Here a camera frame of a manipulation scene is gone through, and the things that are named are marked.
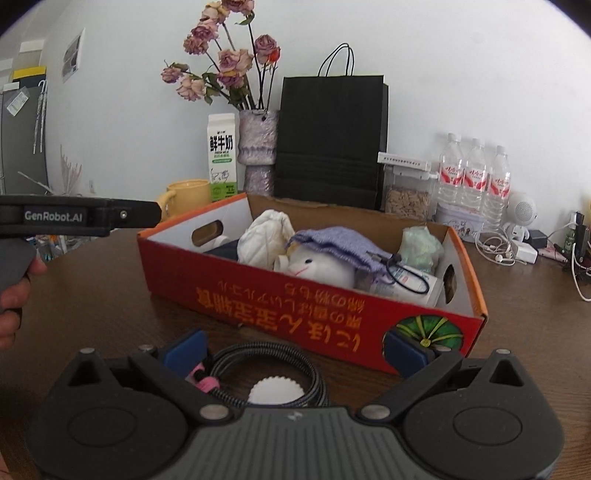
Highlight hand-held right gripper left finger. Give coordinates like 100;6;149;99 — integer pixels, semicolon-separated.
41;329;234;424

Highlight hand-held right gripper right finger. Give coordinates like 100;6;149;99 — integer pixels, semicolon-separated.
358;329;546;424

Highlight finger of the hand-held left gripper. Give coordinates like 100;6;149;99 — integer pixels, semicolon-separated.
108;199;164;237

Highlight black hair tie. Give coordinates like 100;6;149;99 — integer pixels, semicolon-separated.
366;251;431;297

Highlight dark blue pouch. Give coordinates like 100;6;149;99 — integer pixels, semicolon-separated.
205;244;241;262

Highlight black braided cable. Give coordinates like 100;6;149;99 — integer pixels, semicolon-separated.
209;342;329;409

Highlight red cardboard box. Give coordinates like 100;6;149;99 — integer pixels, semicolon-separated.
137;192;489;375

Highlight green plastic bag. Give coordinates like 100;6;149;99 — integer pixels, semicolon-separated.
397;226;445;274

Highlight yellow white sheep plush toy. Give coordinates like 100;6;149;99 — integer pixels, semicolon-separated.
283;244;357;290

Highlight purple knit cloth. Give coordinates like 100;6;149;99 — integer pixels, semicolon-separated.
286;226;394;278

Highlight white quilted cloth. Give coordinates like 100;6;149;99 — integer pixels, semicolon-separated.
237;209;297;269

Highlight person's left hand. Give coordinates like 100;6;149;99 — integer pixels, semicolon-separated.
0;257;48;350

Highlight yellow mug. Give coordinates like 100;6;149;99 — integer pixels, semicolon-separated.
156;179;212;219

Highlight grey refrigerator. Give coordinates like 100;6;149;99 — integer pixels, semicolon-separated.
0;82;49;195

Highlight white ribbed disc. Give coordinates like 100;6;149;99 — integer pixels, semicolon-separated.
249;376;306;408

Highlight white green milk carton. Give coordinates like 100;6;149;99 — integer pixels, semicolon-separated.
206;113;240;203

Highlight white earphones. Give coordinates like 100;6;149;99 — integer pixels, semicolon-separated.
475;233;516;267

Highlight decorated tin box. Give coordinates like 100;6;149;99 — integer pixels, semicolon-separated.
433;202;484;243

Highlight purple ceramic vase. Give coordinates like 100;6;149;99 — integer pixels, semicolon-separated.
237;109;280;197

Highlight clear seed container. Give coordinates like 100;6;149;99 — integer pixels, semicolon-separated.
383;165;438;222

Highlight dried rose bouquet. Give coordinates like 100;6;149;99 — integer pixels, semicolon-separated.
161;0;282;112

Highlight white round speaker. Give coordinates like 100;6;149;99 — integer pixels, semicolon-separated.
503;191;539;241

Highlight clear water bottle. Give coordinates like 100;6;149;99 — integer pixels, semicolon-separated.
482;145;512;232
437;133;465;209
462;137;489;213

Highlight flat white box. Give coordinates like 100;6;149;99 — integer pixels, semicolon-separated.
377;152;431;173

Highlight black paper bag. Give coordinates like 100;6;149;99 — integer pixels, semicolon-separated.
274;43;390;213

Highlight black stand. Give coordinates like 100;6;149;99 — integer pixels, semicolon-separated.
572;211;590;269

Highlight pink cable plug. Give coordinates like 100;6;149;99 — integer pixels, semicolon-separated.
187;362;221;391

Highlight white wall panel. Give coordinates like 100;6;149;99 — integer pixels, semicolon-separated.
62;28;86;85

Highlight white cable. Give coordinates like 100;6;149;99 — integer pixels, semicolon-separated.
569;249;591;302

